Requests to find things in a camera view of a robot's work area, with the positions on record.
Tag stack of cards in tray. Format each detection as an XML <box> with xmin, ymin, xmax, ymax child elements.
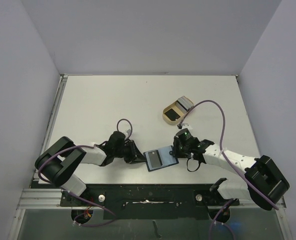
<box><xmin>175</xmin><ymin>96</ymin><xmax>194</xmax><ymax>114</ymax></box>

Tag beige oval tray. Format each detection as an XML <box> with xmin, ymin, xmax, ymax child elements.
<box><xmin>162</xmin><ymin>101</ymin><xmax>187</xmax><ymax>125</ymax></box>

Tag aluminium front rail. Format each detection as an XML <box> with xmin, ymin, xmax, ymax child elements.
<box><xmin>16</xmin><ymin>186</ymin><xmax>287</xmax><ymax>211</ymax></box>

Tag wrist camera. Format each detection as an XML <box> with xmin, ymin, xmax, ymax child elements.
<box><xmin>124</xmin><ymin>129</ymin><xmax>132</xmax><ymax>138</ymax></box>
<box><xmin>181</xmin><ymin>123</ymin><xmax>193</xmax><ymax>130</ymax></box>

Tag aluminium left side rail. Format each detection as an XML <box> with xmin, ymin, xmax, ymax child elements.
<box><xmin>34</xmin><ymin>74</ymin><xmax>68</xmax><ymax>180</ymax></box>

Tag aluminium rail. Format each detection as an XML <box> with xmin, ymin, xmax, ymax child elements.
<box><xmin>34</xmin><ymin>74</ymin><xmax>68</xmax><ymax>180</ymax></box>
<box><xmin>16</xmin><ymin>186</ymin><xmax>287</xmax><ymax>211</ymax></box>

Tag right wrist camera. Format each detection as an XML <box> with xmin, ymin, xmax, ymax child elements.
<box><xmin>181</xmin><ymin>123</ymin><xmax>193</xmax><ymax>130</ymax></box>

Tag blue card holder wallet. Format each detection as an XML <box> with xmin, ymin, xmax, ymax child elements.
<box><xmin>143</xmin><ymin>145</ymin><xmax>179</xmax><ymax>172</ymax></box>

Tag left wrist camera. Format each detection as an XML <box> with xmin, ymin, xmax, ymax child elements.
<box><xmin>124</xmin><ymin>129</ymin><xmax>132</xmax><ymax>138</ymax></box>

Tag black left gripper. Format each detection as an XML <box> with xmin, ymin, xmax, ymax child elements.
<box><xmin>113</xmin><ymin>139</ymin><xmax>146</xmax><ymax>164</ymax></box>

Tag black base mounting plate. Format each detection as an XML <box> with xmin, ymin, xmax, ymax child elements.
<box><xmin>60</xmin><ymin>183</ymin><xmax>227</xmax><ymax>220</ymax></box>

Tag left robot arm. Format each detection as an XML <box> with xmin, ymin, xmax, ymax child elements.
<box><xmin>35</xmin><ymin>131</ymin><xmax>146</xmax><ymax>206</ymax></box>

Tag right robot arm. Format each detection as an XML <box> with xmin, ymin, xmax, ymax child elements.
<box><xmin>171</xmin><ymin>128</ymin><xmax>290</xmax><ymax>211</ymax></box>

